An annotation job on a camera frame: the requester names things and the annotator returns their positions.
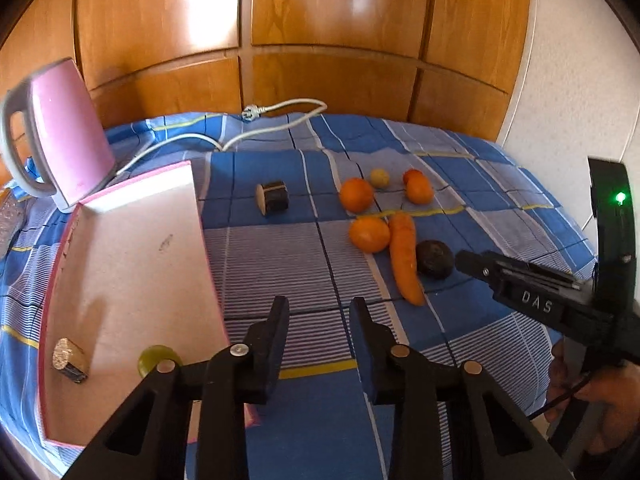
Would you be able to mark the silver tissue box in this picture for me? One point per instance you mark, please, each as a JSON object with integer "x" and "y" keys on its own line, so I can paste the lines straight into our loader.
{"x": 11, "y": 219}

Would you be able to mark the pink electric kettle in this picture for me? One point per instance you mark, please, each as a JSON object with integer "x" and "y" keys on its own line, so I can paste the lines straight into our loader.
{"x": 68, "y": 144}

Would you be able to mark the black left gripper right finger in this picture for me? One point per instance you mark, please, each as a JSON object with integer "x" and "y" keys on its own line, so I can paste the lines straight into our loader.
{"x": 449, "y": 421}

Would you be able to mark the blue plaid tablecloth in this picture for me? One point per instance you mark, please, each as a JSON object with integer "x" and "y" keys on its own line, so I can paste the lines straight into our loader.
{"x": 327, "y": 209}

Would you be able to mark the wooden panel wardrobe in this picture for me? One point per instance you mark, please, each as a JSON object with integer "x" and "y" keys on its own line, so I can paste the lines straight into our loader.
{"x": 449, "y": 64}

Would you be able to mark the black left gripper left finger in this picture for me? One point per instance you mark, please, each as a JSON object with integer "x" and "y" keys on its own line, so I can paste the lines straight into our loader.
{"x": 146, "y": 436}

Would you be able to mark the red tomato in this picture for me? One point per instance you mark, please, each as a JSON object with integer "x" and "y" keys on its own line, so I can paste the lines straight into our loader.
{"x": 411, "y": 173}

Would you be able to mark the person's right hand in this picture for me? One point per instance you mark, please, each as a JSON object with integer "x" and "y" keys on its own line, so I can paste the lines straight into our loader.
{"x": 616, "y": 388}

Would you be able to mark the orange mandarin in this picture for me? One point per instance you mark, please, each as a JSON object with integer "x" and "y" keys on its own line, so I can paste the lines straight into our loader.
{"x": 419, "y": 190}
{"x": 370, "y": 235}

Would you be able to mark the dark brown avocado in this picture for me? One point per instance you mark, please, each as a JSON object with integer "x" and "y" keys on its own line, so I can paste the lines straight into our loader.
{"x": 434, "y": 259}

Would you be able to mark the dark eggplant piece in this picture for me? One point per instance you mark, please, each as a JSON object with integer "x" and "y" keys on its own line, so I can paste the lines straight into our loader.
{"x": 272, "y": 198}

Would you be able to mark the pink shallow tray box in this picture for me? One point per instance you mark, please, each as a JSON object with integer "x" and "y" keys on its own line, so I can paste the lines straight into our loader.
{"x": 131, "y": 271}

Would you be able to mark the orange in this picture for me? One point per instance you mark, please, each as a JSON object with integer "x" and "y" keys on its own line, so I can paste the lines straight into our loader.
{"x": 356, "y": 195}

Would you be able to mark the orange carrot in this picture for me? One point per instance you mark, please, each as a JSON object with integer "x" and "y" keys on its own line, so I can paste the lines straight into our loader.
{"x": 403, "y": 258}

